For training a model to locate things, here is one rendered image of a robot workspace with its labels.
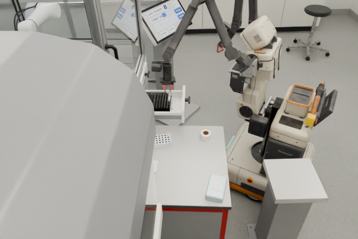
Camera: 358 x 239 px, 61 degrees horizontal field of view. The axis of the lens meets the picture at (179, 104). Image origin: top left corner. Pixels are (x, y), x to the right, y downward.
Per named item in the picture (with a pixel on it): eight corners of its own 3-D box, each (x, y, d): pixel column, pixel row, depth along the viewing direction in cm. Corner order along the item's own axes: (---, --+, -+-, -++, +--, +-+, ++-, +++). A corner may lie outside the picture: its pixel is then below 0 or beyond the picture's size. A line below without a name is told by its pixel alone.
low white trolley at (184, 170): (216, 192, 254) (223, 125, 206) (221, 270, 205) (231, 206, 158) (147, 191, 257) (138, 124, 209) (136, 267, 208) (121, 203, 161)
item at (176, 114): (182, 96, 221) (182, 90, 217) (181, 120, 201) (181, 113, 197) (128, 96, 223) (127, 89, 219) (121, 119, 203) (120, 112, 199)
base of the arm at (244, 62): (250, 66, 181) (256, 57, 189) (241, 56, 180) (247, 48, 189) (240, 74, 187) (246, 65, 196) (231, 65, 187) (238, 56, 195)
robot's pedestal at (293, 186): (285, 223, 231) (310, 156, 184) (298, 264, 208) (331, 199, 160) (246, 224, 231) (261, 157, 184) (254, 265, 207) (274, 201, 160)
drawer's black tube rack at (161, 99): (171, 99, 218) (171, 92, 214) (170, 115, 204) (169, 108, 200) (140, 99, 219) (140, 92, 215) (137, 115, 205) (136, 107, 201)
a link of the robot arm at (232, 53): (211, -14, 177) (211, -11, 187) (190, -4, 179) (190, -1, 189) (240, 56, 183) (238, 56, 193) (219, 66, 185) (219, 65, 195)
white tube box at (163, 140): (170, 137, 199) (169, 133, 196) (171, 146, 192) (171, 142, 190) (151, 139, 197) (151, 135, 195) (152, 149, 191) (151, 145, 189)
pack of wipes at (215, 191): (210, 178, 173) (210, 172, 170) (226, 181, 170) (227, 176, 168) (204, 199, 161) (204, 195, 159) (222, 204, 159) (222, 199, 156)
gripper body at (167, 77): (159, 79, 201) (159, 69, 197) (175, 79, 202) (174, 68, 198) (160, 84, 195) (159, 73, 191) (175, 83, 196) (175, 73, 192)
